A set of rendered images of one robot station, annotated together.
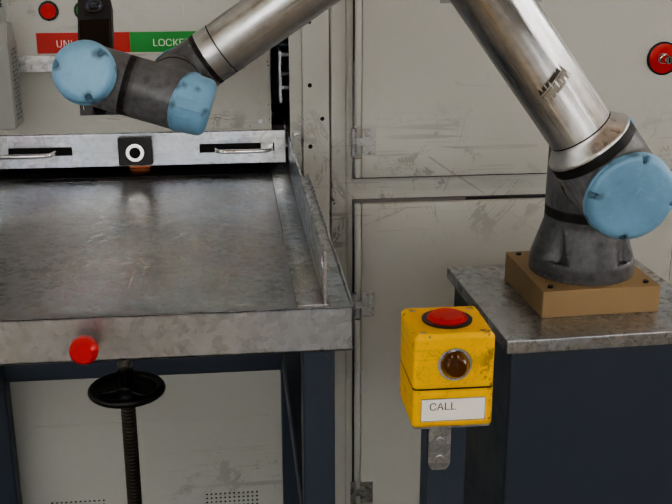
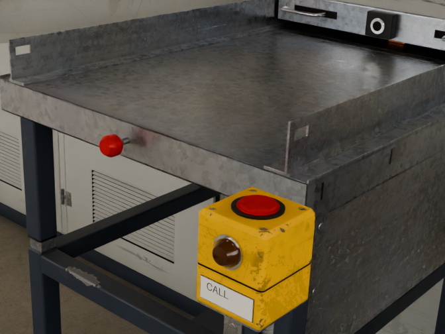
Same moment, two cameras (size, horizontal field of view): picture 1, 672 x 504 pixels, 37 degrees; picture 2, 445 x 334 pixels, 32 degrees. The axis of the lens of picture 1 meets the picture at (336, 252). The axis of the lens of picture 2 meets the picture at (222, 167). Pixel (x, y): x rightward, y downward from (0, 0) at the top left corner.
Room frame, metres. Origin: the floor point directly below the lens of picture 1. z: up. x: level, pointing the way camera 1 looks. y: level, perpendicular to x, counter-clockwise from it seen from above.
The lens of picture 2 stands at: (0.46, -0.54, 1.20)
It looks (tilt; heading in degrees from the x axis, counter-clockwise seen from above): 22 degrees down; 46
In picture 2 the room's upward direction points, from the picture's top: 2 degrees clockwise
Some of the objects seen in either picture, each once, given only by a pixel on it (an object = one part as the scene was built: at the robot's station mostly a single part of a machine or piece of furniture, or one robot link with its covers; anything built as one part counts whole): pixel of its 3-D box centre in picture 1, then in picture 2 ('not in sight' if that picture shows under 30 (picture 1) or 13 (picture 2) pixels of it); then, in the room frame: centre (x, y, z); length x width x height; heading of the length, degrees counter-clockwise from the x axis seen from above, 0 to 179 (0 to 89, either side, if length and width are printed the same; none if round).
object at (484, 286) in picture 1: (577, 300); not in sight; (1.42, -0.36, 0.74); 0.32 x 0.32 x 0.02; 8
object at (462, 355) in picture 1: (456, 366); (223, 254); (0.89, -0.11, 0.87); 0.03 x 0.01 x 0.03; 96
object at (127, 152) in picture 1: (135, 150); (380, 24); (1.78, 0.36, 0.90); 0.06 x 0.03 x 0.05; 96
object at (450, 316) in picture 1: (446, 321); (257, 210); (0.94, -0.11, 0.90); 0.04 x 0.04 x 0.02
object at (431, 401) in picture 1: (445, 365); (254, 255); (0.94, -0.11, 0.85); 0.08 x 0.08 x 0.10; 6
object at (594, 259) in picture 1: (582, 236); not in sight; (1.42, -0.36, 0.84); 0.15 x 0.15 x 0.10
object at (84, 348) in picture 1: (85, 347); (116, 144); (1.06, 0.29, 0.82); 0.04 x 0.03 x 0.03; 6
